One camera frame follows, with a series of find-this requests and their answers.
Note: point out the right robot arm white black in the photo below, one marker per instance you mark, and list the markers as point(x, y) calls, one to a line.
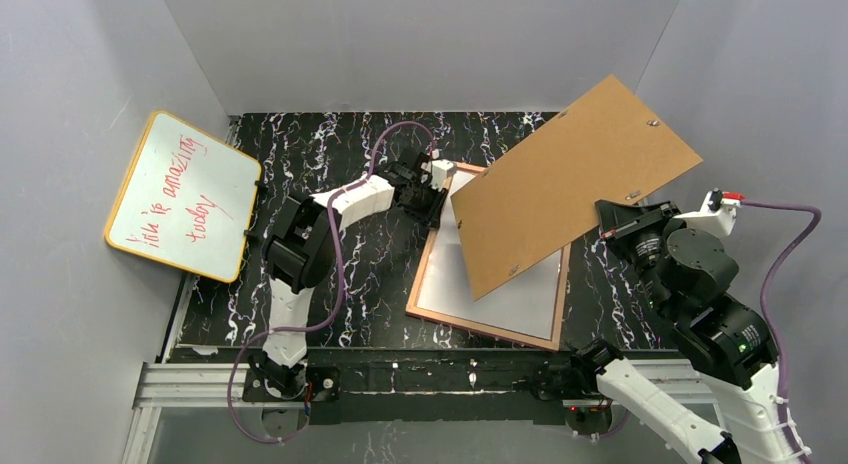
point(682, 263)

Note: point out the yellow-framed whiteboard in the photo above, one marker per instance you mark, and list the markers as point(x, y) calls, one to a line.
point(187, 200)

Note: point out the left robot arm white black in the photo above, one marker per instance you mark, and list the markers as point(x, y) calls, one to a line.
point(304, 246)

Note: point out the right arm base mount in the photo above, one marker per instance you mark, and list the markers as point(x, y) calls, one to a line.
point(563, 382)

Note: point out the brown backing board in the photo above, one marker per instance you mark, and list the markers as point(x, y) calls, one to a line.
point(540, 195)

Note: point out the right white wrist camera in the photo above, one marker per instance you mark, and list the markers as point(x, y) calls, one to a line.
point(717, 214)

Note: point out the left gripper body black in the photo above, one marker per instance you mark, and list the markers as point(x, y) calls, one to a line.
point(427, 197)

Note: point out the aluminium rail front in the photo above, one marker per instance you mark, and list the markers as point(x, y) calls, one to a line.
point(412, 386)

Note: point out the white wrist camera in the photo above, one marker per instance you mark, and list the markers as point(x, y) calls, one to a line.
point(441, 173)
point(717, 214)

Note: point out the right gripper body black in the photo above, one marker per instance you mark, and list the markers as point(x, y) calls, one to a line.
point(626, 225)

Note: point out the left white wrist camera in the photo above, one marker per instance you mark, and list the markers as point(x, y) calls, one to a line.
point(441, 173)

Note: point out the seascape photo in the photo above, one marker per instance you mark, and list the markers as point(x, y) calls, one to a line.
point(528, 309)

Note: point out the pink wooden picture frame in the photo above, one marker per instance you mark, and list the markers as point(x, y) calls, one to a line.
point(480, 272)

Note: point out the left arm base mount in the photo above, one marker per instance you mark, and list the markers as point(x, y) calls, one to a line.
point(302, 383)

